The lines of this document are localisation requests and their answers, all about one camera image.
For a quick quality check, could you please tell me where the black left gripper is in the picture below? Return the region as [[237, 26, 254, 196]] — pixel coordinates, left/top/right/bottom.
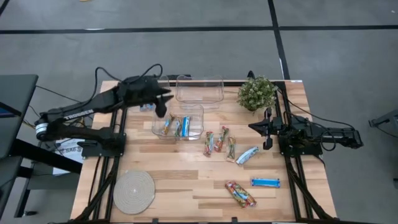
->
[[119, 75, 175, 105]]

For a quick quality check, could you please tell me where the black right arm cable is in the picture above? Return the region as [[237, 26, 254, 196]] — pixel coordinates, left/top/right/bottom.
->
[[275, 88, 357, 153]]

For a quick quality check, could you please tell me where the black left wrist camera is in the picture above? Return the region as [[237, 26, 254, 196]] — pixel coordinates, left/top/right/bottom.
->
[[154, 98, 169, 119]]

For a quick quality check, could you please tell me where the small potted green plant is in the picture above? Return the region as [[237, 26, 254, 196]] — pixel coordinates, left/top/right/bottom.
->
[[236, 75, 279, 112]]

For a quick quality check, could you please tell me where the dark grey desk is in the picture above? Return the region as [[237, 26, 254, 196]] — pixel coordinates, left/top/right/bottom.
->
[[0, 73, 83, 218]]

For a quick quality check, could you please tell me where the clear plastic bin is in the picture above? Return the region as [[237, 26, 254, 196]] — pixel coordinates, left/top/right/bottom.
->
[[123, 75, 171, 113], [151, 103, 205, 141], [175, 74, 225, 105]]

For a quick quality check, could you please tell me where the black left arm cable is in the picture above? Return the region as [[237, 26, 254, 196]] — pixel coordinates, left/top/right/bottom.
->
[[93, 63, 164, 105]]

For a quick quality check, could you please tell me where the grey stand leg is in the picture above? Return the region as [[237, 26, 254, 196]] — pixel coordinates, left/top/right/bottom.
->
[[368, 108, 398, 128]]

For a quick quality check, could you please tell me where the round woven beige mat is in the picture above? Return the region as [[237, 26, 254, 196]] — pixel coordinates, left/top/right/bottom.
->
[[113, 169, 156, 215]]

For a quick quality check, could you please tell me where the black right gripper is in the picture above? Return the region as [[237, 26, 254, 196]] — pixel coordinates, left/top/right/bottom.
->
[[248, 107, 283, 138]]

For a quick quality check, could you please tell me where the white cardboard box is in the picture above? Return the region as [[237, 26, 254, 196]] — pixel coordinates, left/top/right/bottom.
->
[[52, 138, 86, 175]]

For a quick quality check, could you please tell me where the orange red granola bar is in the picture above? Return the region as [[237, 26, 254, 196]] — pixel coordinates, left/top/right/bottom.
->
[[225, 180, 248, 209], [231, 182, 258, 208]]

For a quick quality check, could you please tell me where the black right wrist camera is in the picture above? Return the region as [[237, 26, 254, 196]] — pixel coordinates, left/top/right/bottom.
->
[[262, 136, 274, 151]]

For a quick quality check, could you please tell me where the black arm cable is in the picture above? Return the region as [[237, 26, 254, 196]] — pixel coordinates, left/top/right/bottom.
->
[[93, 63, 164, 105], [275, 88, 357, 153]]

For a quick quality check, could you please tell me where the blue white granola bar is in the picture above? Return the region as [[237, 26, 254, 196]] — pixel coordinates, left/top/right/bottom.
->
[[235, 146, 260, 166]]

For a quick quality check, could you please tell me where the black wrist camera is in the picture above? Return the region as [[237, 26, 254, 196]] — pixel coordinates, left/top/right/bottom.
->
[[262, 136, 274, 151], [154, 98, 169, 119]]

